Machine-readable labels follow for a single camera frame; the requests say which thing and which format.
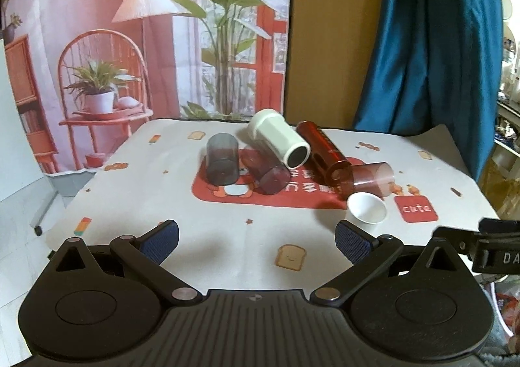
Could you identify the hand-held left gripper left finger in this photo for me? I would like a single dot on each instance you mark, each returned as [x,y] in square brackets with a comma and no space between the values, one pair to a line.
[160,240]

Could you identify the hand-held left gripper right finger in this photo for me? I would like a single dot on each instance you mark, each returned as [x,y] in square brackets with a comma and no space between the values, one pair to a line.
[352,240]

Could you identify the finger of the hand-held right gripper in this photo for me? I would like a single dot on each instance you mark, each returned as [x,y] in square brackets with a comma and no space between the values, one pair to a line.
[455,238]

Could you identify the small white cup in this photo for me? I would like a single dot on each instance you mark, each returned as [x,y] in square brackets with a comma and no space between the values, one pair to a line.
[367,210]

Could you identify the pink transparent cup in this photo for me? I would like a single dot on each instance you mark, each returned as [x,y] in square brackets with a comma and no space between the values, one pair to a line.
[371,178]

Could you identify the dark red cylindrical cup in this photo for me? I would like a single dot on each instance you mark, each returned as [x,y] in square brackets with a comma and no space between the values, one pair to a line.
[325,150]

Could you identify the grey transparent cup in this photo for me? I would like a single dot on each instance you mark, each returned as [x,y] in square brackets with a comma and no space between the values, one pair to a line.
[221,160]

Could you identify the dark purple transparent cup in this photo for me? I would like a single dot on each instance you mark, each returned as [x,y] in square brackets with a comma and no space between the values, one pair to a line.
[266,174]

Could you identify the white cylindrical cup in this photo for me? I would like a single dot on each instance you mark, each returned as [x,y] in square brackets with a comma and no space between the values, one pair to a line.
[276,133]

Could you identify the plastic bag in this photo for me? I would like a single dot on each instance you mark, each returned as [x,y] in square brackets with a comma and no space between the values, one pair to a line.
[505,310]

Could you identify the printed white table cloth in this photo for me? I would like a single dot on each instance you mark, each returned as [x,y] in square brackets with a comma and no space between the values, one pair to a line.
[243,237]

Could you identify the cluttered shelf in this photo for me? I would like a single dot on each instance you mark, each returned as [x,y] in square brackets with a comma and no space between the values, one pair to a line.
[508,115]

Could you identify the blue curtain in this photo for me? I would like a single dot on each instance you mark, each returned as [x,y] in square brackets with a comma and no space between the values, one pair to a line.
[430,46]

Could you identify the printed pink wall backdrop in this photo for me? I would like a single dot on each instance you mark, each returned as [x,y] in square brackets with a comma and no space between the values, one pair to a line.
[101,26]

